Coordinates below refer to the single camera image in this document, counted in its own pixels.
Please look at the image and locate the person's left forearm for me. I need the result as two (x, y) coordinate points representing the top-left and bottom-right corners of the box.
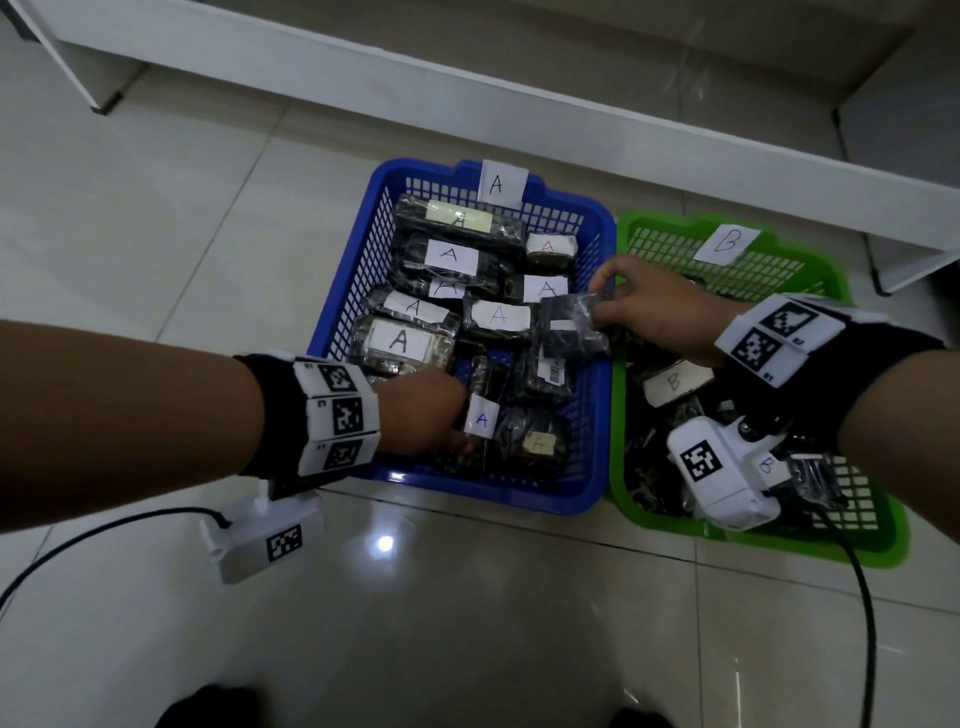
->
(0, 320), (265, 534)

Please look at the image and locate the green plastic mesh basket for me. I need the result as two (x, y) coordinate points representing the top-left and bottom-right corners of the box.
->
(605, 209), (913, 569)

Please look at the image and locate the black item packet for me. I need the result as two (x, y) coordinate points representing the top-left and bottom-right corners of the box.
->
(536, 292), (613, 360)
(457, 356), (515, 470)

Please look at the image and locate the blue plastic mesh basket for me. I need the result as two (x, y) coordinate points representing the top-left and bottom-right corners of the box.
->
(307, 158), (618, 517)

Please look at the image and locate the white shelf unit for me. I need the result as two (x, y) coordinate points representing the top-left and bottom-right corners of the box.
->
(0, 0), (960, 295)

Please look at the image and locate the person's right hand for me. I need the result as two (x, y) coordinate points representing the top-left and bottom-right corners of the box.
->
(588, 254), (755, 369)

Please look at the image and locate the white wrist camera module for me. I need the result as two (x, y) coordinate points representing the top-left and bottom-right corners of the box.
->
(198, 491), (325, 586)
(667, 416), (789, 532)

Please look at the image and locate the person's dark trouser leg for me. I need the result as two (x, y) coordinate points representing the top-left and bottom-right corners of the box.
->
(611, 706), (676, 728)
(153, 683), (260, 728)

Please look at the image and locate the person's left hand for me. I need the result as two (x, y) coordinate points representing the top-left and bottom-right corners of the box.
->
(374, 367), (470, 459)

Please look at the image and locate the black wristband with markers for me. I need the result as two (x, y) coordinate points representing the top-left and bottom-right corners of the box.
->
(713, 292), (946, 451)
(233, 350), (384, 500)

